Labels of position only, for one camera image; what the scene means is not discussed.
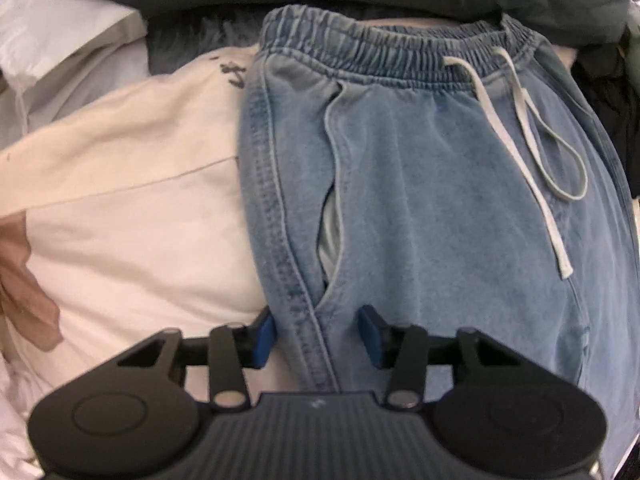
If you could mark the black clothing pile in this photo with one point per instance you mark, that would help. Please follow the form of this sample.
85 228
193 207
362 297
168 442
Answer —
615 110

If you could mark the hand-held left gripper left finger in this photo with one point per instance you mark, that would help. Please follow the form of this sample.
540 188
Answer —
264 340

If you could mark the cream bear printed blanket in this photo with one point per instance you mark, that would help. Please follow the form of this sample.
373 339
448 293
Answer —
125 210

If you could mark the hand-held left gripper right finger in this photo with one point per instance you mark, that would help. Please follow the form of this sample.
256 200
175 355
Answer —
372 337

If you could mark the grey fluffy cloth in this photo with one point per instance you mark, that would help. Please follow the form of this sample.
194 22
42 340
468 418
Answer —
200 45

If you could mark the white cloth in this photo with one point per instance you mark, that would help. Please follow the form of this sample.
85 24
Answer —
60 40

